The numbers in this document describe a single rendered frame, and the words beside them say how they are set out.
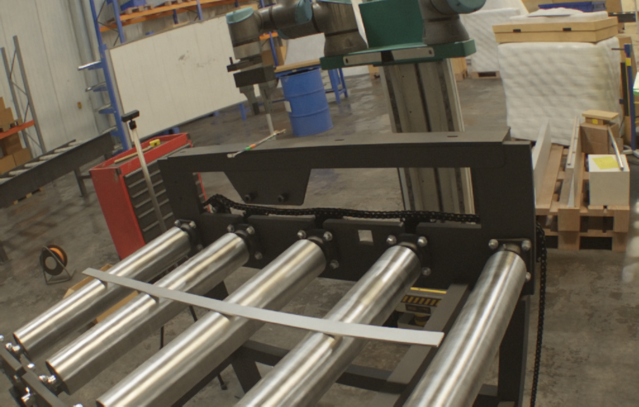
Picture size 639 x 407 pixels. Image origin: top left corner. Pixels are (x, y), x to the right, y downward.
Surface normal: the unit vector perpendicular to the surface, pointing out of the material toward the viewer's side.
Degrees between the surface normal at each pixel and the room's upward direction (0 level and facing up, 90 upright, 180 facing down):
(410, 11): 90
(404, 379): 0
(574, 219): 90
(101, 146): 90
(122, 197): 90
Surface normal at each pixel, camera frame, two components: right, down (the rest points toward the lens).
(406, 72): -0.58, 0.40
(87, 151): 0.84, 0.00
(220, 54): 0.52, 0.18
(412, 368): -0.22, -0.92
